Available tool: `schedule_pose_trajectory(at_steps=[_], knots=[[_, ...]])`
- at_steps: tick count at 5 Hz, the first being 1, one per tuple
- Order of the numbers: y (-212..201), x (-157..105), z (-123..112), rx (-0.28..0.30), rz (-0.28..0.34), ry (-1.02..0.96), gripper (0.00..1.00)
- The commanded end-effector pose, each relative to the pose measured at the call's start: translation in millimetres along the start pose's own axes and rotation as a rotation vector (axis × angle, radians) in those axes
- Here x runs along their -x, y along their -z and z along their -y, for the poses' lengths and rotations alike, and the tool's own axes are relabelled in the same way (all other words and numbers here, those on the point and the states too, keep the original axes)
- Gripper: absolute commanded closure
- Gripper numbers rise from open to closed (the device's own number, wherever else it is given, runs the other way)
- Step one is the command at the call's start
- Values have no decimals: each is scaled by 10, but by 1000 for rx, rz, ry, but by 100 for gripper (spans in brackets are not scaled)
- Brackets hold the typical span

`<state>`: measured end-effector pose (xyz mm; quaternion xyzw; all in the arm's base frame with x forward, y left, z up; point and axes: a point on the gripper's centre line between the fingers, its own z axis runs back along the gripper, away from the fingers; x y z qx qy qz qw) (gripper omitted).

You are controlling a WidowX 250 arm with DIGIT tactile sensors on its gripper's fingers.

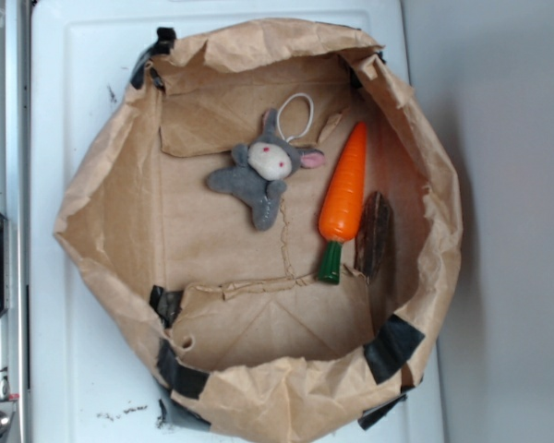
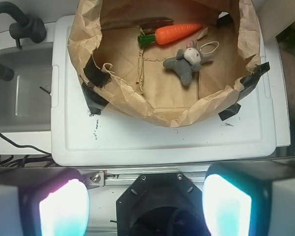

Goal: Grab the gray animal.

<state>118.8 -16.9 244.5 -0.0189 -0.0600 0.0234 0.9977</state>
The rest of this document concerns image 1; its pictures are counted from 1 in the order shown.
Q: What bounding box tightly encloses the orange plastic carrot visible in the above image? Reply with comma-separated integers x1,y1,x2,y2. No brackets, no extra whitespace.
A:
318,122,367,284

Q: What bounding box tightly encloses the aluminium frame rail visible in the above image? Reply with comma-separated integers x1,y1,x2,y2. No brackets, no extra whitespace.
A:
0,1,30,442

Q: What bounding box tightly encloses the brown paper bag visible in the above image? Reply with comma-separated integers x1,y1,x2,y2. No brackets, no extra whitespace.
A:
54,18,463,442

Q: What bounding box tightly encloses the gray plush bunny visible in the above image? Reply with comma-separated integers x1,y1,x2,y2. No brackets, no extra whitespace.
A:
206,92,326,232

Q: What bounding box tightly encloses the brown wooden piece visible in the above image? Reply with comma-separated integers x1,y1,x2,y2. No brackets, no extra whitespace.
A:
355,191,391,281

